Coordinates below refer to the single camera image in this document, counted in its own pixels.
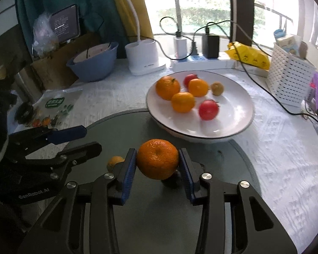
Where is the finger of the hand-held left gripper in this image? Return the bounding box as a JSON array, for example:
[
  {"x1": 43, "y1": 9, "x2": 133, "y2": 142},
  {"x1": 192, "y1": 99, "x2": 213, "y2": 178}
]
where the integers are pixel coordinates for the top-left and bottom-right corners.
[
  {"x1": 9, "y1": 125, "x2": 87, "y2": 159},
  {"x1": 25, "y1": 142, "x2": 103, "y2": 181}
]

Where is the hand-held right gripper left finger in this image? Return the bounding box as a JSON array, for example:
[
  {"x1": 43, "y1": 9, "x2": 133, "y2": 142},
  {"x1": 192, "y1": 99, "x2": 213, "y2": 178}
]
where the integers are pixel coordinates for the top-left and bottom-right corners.
[{"x1": 18, "y1": 148, "x2": 138, "y2": 254}]

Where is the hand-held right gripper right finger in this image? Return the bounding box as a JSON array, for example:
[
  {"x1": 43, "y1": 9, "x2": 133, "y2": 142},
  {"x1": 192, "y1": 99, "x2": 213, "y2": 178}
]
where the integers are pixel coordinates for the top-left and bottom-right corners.
[{"x1": 178, "y1": 148, "x2": 299, "y2": 254}]

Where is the large orange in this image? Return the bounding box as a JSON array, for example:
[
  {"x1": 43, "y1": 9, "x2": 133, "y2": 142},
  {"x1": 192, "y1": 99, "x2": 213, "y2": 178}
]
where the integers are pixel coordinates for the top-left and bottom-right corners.
[
  {"x1": 155, "y1": 76, "x2": 181, "y2": 101},
  {"x1": 136, "y1": 139, "x2": 180, "y2": 181}
]

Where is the white plate with dark rim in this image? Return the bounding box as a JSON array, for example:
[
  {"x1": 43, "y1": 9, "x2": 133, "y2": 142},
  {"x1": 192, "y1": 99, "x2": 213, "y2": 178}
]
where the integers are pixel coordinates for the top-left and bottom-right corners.
[{"x1": 146, "y1": 70, "x2": 255, "y2": 144}]

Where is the small red apple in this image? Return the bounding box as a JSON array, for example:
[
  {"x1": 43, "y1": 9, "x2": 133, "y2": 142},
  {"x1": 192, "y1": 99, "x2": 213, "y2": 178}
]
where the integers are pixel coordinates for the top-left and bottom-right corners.
[
  {"x1": 198, "y1": 99, "x2": 220, "y2": 121},
  {"x1": 183, "y1": 74, "x2": 199, "y2": 88}
]

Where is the small yellow lemon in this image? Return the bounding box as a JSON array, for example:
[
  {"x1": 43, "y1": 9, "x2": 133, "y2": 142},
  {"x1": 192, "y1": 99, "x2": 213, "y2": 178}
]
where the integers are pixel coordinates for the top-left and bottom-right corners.
[{"x1": 211, "y1": 82, "x2": 225, "y2": 96}]

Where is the printed zip bag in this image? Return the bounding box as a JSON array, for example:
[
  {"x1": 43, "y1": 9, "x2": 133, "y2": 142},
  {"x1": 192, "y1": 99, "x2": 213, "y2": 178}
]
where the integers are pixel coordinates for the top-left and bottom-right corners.
[{"x1": 24, "y1": 88, "x2": 83, "y2": 128}]

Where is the grey round mat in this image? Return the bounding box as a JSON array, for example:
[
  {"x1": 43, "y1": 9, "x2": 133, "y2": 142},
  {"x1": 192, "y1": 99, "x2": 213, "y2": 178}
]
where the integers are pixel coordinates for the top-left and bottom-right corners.
[{"x1": 60, "y1": 108, "x2": 263, "y2": 254}]

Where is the brown cardboard box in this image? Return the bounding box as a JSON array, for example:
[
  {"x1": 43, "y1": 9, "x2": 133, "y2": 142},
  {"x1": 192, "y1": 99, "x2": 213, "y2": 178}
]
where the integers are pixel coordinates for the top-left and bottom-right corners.
[{"x1": 30, "y1": 33, "x2": 102, "y2": 91}]

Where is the blue bowl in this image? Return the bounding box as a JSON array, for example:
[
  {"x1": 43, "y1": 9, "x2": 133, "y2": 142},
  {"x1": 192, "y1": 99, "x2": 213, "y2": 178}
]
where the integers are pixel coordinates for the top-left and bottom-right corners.
[{"x1": 66, "y1": 41, "x2": 119, "y2": 83}]

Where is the pink bowl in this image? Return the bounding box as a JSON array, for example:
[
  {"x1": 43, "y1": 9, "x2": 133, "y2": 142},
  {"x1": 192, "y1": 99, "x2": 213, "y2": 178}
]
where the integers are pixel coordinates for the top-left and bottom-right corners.
[{"x1": 73, "y1": 43, "x2": 113, "y2": 64}]

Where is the white desk lamp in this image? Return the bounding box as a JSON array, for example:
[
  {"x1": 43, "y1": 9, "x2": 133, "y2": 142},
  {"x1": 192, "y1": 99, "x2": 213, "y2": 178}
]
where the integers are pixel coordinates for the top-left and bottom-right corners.
[{"x1": 68, "y1": 0, "x2": 167, "y2": 76}]

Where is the tablet screen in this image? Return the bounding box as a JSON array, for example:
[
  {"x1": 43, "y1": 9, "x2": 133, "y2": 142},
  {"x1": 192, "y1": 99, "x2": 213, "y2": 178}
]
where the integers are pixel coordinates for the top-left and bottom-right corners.
[{"x1": 50, "y1": 4, "x2": 81, "y2": 43}]

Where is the white power strip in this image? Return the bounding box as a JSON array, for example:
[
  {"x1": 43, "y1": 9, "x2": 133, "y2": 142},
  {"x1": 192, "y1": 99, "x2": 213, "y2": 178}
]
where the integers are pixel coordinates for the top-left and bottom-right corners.
[{"x1": 170, "y1": 52, "x2": 237, "y2": 71}]

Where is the white charger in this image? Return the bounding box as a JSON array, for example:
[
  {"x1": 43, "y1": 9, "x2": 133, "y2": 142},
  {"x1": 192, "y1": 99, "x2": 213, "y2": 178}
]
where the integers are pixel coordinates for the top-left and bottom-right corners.
[{"x1": 174, "y1": 36, "x2": 187, "y2": 59}]

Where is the yellow curtain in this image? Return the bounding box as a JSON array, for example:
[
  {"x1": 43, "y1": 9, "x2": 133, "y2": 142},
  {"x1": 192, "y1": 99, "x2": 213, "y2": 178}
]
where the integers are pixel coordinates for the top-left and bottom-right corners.
[{"x1": 107, "y1": 0, "x2": 155, "y2": 37}]

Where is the teal curtain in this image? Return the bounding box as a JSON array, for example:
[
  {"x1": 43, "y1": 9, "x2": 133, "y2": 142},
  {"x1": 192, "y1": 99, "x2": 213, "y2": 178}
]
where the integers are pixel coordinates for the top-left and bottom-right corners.
[{"x1": 15, "y1": 0, "x2": 131, "y2": 57}]

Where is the black charger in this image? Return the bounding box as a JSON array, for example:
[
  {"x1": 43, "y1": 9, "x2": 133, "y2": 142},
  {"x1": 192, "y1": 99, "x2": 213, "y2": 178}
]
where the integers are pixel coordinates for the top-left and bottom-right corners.
[{"x1": 202, "y1": 33, "x2": 220, "y2": 59}]

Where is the yellow packet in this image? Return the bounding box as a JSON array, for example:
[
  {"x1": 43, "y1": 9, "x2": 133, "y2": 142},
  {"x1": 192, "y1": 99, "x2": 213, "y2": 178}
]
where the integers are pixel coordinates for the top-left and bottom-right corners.
[{"x1": 225, "y1": 41, "x2": 271, "y2": 71}]

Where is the white perforated basket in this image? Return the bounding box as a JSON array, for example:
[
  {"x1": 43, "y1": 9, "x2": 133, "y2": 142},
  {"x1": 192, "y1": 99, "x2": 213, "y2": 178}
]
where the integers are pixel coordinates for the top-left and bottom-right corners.
[{"x1": 266, "y1": 42, "x2": 317, "y2": 108}]

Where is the printed carton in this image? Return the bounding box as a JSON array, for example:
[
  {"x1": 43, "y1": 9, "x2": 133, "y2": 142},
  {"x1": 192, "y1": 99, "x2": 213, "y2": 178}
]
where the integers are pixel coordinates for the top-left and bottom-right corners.
[{"x1": 277, "y1": 34, "x2": 301, "y2": 58}]

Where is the long black cable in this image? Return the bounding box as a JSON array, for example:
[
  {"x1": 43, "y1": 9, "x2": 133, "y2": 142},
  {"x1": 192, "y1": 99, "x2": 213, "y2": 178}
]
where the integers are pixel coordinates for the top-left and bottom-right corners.
[{"x1": 193, "y1": 19, "x2": 318, "y2": 133}]

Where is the black charger cable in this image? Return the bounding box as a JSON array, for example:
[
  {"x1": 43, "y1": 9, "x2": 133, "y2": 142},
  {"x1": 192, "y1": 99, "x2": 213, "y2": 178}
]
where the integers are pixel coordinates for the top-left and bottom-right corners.
[{"x1": 159, "y1": 16, "x2": 183, "y2": 59}]

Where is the black window post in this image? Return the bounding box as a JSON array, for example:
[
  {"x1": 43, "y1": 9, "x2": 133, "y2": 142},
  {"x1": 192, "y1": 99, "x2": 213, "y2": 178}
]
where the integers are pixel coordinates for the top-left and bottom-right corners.
[{"x1": 227, "y1": 0, "x2": 255, "y2": 51}]

